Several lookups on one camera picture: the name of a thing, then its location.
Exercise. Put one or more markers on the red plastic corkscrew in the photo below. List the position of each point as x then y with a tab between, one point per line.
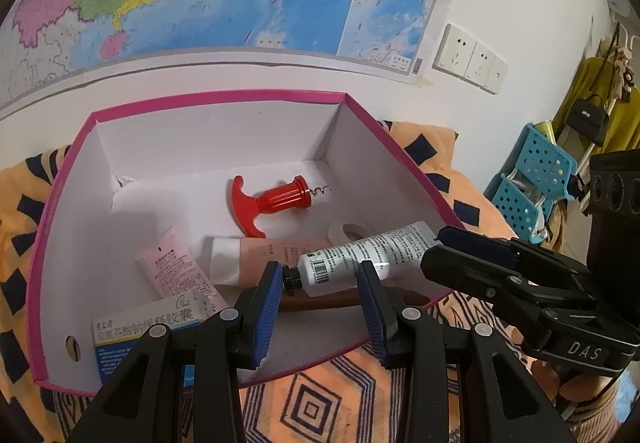
275	198

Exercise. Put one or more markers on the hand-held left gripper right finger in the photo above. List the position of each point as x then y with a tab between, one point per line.
370	308

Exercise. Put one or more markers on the brown wooden stick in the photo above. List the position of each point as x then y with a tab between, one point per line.
350	300

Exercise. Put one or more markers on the orange patterned blanket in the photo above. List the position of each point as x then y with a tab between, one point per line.
310	403

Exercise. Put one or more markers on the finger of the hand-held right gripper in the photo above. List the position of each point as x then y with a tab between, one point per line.
480	243
475	278

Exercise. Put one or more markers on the blue perforated plastic rack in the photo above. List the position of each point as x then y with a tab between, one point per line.
540	163

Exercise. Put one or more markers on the white tape roll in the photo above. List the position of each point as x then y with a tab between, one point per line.
337	233

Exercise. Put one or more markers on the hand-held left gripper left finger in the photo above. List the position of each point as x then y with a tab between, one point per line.
267	308

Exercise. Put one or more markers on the pink cardboard box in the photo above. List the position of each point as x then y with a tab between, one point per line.
200	143

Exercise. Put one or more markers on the white and blue medicine box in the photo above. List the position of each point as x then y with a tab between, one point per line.
145	328

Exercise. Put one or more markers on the peach cream tube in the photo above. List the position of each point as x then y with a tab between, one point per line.
250	258

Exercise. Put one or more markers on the white wall socket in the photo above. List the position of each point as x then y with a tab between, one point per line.
481	65
452	50

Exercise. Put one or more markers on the white tube with black cap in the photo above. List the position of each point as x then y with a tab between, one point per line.
365	255

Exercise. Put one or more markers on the white wall switch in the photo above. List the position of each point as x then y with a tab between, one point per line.
497	75

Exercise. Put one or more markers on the black handbag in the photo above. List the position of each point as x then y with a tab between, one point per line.
590	120

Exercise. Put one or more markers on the yellow garment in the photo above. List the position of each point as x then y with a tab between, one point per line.
620	118

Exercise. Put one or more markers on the pink cream tube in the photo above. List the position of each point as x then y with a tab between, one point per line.
172	263

